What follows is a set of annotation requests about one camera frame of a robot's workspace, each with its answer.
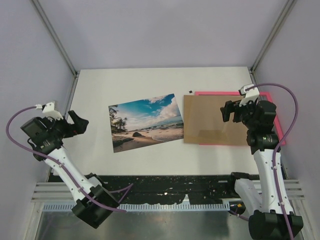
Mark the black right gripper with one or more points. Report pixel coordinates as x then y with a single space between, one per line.
230 106

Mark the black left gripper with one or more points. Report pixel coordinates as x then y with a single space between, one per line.
78 128

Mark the brown frame backing board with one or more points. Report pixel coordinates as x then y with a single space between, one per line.
203 121

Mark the beach photo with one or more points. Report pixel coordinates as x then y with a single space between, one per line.
145 122

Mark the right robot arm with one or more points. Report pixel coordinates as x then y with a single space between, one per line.
271 215

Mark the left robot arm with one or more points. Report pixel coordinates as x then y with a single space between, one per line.
93 202

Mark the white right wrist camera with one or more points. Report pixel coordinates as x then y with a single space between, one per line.
250 93

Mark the slotted cable duct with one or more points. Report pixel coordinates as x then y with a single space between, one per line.
182 207

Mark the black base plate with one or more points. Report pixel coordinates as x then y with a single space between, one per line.
172 189

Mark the left aluminium frame post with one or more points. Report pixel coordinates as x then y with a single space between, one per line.
36 4

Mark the aluminium frame post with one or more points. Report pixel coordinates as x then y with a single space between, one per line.
36 4
275 30

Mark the right aluminium frame post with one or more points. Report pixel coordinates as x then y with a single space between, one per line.
275 30

